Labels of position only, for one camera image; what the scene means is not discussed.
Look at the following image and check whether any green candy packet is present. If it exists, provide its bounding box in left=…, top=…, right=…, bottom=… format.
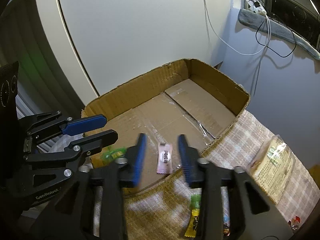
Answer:
left=101, top=147, right=127, bottom=162

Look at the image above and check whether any cracker pack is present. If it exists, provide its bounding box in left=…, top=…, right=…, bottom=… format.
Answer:
left=247, top=135, right=296, bottom=205

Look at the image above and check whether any small green candy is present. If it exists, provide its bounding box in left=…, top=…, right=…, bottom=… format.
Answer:
left=190, top=194, right=201, bottom=210

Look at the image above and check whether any yellow candy packet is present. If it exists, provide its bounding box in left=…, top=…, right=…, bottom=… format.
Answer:
left=184, top=209, right=200, bottom=238

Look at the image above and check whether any pink candy packet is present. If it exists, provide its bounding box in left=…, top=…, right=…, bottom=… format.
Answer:
left=157, top=143, right=173, bottom=174

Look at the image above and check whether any large Snickers bar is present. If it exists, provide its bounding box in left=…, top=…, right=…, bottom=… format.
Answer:
left=223, top=215, right=230, bottom=237

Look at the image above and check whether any red clear snack bag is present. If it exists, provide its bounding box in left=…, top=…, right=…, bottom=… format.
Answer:
left=288, top=216, right=301, bottom=232

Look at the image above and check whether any plaid table cloth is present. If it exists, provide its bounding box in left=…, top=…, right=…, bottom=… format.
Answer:
left=92, top=109, right=320, bottom=240

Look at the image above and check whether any brown cardboard box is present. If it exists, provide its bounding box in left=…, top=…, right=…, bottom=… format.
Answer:
left=81, top=59, right=250, bottom=196

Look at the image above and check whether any white power strip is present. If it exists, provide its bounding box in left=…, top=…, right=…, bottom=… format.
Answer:
left=244, top=0, right=267, bottom=16

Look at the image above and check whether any white cable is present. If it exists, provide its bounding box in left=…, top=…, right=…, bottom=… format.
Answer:
left=199, top=0, right=272, bottom=56

